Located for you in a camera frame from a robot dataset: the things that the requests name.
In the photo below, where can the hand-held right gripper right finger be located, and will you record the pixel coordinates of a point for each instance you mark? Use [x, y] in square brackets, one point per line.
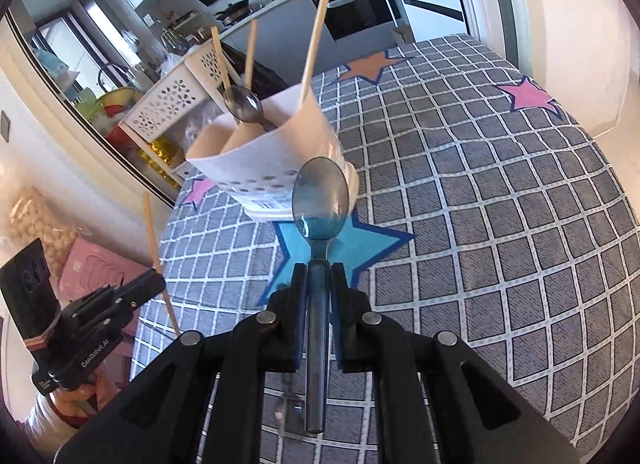
[340, 304]

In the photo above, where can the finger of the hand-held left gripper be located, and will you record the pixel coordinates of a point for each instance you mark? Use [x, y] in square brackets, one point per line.
[130, 289]
[107, 319]

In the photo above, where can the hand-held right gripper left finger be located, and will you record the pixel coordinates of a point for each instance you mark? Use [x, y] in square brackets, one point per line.
[295, 304]

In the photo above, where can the white perforated utensil holder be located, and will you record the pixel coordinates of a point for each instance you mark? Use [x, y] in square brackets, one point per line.
[280, 148]

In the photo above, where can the person's left hand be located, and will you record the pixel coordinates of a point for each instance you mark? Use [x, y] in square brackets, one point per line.
[75, 401]

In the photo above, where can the pink storage box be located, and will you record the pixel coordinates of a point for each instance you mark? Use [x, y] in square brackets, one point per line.
[95, 264]

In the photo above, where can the clear bag of nuts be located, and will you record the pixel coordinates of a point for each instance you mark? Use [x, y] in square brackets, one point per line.
[40, 229]

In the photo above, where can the grey checked star tablecloth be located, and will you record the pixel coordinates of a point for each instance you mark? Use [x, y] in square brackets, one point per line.
[475, 219]

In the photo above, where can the white perforated storage cart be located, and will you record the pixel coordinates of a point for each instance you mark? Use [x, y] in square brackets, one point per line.
[165, 103]

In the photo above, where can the green colander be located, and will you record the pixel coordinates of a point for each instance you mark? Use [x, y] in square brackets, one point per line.
[112, 98]

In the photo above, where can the chrome kitchen faucet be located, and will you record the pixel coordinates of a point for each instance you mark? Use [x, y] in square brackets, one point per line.
[102, 74]

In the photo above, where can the black built-in oven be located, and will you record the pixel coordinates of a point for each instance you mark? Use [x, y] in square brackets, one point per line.
[360, 8]

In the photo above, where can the black wok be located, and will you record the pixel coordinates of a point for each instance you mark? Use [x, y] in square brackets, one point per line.
[235, 11]

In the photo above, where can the grey wall switch plate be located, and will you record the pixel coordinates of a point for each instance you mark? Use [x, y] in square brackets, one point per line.
[5, 126]

